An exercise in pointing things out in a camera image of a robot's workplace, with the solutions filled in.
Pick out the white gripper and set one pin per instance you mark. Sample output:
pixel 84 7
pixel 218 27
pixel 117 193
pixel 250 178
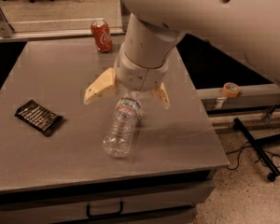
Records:
pixel 139 76

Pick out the clear plastic water bottle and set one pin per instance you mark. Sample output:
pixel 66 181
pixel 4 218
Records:
pixel 127 116

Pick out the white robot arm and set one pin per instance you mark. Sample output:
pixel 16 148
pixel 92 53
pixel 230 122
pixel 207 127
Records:
pixel 246 30

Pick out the red coke can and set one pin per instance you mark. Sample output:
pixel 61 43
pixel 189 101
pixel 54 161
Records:
pixel 101 35

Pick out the grey metal side beam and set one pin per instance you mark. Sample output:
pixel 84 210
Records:
pixel 249 97

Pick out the black snack bar wrapper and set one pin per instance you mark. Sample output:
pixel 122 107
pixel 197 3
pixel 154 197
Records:
pixel 38 117

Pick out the orange tape roll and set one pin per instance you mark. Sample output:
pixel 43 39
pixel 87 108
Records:
pixel 231 90

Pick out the grey table drawer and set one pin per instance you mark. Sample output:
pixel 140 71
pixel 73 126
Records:
pixel 166 204

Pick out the black wheeled stand leg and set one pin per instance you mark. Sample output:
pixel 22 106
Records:
pixel 258 145

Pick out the middle metal rail bracket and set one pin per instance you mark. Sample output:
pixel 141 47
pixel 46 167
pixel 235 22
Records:
pixel 125 15

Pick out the metal rail bracket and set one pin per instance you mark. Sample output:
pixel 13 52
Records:
pixel 125 15
pixel 6 29

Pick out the black drawer handle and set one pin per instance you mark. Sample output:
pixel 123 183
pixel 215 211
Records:
pixel 104 210

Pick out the left metal rail bracket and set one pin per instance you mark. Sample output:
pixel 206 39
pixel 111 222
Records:
pixel 6 29

